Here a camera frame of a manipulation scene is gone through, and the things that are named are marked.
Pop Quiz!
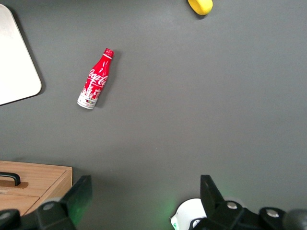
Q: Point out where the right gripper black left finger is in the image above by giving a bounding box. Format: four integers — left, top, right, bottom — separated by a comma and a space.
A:
0, 174, 93, 230

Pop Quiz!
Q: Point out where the beige plastic tray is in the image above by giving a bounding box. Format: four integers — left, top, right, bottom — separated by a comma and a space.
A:
0, 3, 43, 106

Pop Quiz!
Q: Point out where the yellow round sponge toy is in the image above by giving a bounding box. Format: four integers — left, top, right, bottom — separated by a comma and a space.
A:
187, 0, 213, 16

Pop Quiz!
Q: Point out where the black drawer handle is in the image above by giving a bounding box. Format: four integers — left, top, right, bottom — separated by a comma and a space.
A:
0, 172, 21, 187

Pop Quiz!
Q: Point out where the red coke bottle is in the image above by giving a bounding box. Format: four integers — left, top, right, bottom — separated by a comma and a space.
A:
76, 47, 115, 111

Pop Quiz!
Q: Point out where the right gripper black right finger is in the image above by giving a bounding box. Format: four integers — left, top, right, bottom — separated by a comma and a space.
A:
191, 174, 307, 230

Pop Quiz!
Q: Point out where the wooden drawer cabinet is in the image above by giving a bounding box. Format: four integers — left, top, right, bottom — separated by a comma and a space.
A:
0, 160, 73, 216

